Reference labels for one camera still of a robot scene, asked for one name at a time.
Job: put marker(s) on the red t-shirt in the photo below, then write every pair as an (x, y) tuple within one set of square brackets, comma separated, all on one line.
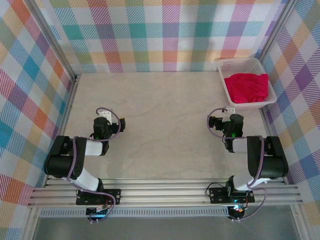
[(247, 87)]

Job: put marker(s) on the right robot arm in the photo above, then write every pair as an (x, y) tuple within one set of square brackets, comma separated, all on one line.
[(272, 165)]

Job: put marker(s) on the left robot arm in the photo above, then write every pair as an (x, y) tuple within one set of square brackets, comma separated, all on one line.
[(60, 165)]

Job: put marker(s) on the white plastic basket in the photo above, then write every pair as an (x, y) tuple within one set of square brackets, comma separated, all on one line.
[(271, 97)]

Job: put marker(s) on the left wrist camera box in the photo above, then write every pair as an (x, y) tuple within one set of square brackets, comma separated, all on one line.
[(105, 115)]

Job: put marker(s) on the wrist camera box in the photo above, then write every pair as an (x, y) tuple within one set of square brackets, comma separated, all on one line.
[(105, 115), (230, 109)]

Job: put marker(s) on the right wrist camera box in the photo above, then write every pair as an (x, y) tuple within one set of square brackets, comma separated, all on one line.
[(230, 109)]

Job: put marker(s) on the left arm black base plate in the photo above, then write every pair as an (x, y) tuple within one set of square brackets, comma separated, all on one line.
[(113, 196)]

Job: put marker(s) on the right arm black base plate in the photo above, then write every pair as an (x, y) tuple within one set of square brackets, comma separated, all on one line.
[(217, 195)]

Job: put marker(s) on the aluminium mounting rail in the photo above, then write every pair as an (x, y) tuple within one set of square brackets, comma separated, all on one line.
[(162, 193)]

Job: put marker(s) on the aluminium corner post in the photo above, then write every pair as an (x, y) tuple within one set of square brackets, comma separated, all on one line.
[(53, 37), (276, 30)]

